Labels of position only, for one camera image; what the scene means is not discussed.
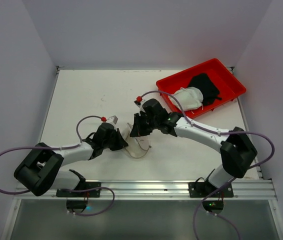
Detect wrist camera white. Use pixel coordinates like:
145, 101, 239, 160
101, 115, 118, 130
134, 96, 145, 108

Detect pale green bra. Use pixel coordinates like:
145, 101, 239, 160
169, 87, 204, 119

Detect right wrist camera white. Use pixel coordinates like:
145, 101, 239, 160
134, 96, 145, 108

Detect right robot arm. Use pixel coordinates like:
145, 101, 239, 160
129, 97, 258, 194

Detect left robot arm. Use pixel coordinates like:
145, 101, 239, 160
13, 122, 129, 196

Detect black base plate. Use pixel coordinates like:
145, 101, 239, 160
188, 169, 234, 198
56, 179, 102, 198

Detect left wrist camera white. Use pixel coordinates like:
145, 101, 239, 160
101, 115, 118, 130

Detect red plastic tray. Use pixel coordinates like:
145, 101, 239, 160
156, 58, 247, 118

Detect white mesh laundry bag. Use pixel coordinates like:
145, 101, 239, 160
121, 123, 151, 159

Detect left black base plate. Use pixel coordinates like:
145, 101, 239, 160
56, 179, 102, 198

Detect black bra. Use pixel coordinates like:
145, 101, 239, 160
187, 73, 222, 106

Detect aluminium mounting rail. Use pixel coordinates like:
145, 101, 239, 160
13, 177, 277, 201

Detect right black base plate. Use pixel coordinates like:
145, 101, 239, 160
188, 169, 234, 198

